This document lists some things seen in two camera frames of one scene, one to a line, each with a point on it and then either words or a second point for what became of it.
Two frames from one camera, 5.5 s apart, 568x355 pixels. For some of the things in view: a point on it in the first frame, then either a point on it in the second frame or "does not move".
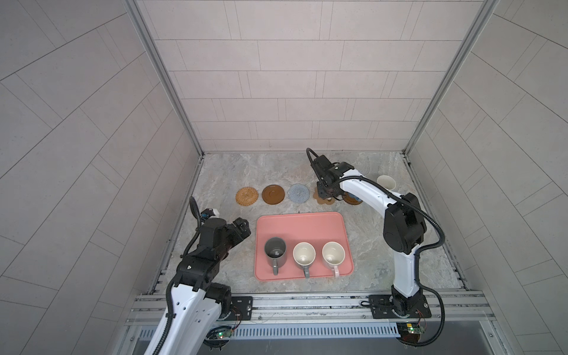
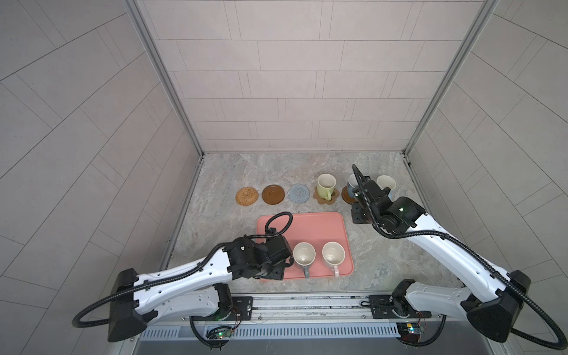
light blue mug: (387, 181) does not move
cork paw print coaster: (320, 200) does not move
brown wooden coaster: (350, 198) does not move
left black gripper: (237, 237) to (279, 274)
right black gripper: (322, 194) to (354, 208)
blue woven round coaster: (298, 193) does not move
